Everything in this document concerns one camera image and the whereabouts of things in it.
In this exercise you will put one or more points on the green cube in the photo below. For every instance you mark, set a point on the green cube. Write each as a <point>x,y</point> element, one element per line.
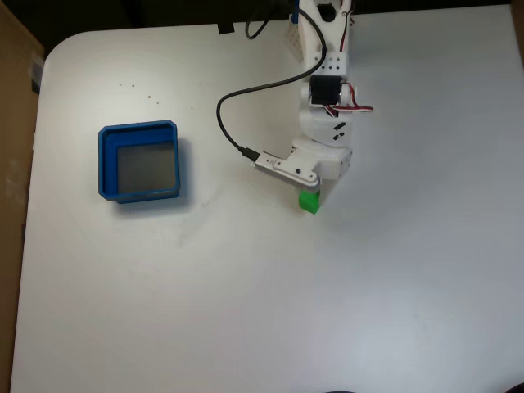
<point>309,202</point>

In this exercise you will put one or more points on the blue open box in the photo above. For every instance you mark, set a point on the blue open box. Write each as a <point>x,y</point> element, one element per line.
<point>107,163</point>

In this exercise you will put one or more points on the blue base clamp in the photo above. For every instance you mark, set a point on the blue base clamp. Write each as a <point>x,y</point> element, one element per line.
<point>294,14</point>

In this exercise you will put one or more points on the black clip on table edge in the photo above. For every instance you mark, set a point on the black clip on table edge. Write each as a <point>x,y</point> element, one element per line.
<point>225,28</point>

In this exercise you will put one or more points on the silver camera box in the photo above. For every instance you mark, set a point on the silver camera box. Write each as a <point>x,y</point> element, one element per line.
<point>266,163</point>

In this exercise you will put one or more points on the white perforated base bracket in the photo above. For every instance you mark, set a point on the white perforated base bracket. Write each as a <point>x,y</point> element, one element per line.
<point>294,41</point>

